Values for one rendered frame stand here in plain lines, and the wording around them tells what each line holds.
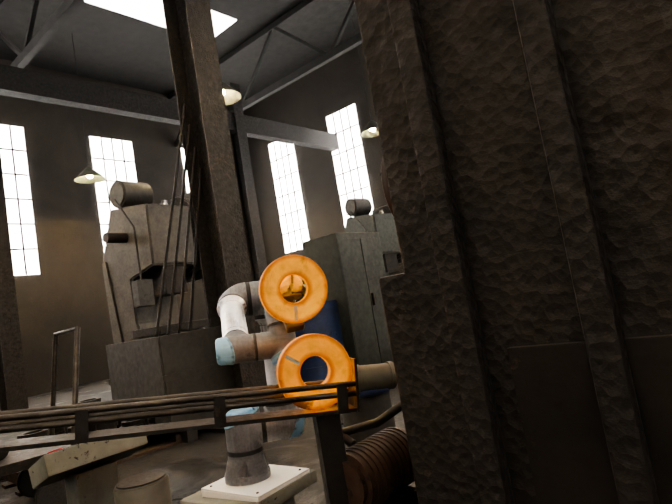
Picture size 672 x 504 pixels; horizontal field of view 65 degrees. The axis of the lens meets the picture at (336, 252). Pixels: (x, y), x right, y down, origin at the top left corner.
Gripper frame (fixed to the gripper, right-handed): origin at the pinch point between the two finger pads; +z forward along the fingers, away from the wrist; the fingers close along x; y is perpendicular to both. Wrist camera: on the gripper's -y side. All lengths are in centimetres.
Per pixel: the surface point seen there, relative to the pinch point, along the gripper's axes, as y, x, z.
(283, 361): -19.1, -6.4, 6.5
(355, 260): 125, 129, -348
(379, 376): -26.0, 13.2, 5.5
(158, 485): -36, -36, -19
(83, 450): -25, -52, -24
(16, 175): 680, -372, -1022
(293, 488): -46, -1, -69
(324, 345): -17.6, 2.7, 6.8
